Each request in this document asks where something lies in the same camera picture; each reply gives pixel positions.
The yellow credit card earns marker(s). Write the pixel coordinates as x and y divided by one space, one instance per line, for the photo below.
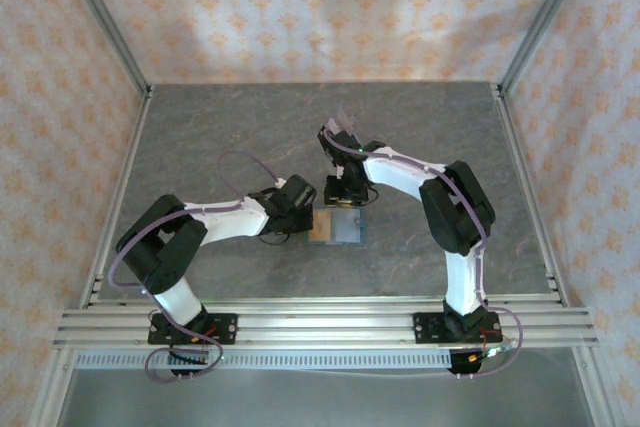
320 227

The grey white credit card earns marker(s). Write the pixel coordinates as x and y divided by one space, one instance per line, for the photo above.
332 124

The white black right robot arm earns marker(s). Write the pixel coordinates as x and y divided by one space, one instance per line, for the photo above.
400 174

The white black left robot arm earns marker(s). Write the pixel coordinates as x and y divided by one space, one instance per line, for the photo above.
225 227

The clear acrylic card stand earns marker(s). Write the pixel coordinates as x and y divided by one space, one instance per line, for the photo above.
357 131

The aluminium mounting rail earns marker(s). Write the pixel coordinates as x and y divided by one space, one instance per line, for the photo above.
325 327

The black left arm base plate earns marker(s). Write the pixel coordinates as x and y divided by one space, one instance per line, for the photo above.
225 329

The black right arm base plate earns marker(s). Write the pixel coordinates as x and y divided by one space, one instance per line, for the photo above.
425 329

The aluminium table side rail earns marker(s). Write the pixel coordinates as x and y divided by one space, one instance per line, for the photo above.
527 197
118 197

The aluminium frame post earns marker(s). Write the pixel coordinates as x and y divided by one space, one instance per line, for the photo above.
107 22
542 22

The aluminium frame leg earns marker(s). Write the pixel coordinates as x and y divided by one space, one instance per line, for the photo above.
54 387
592 387

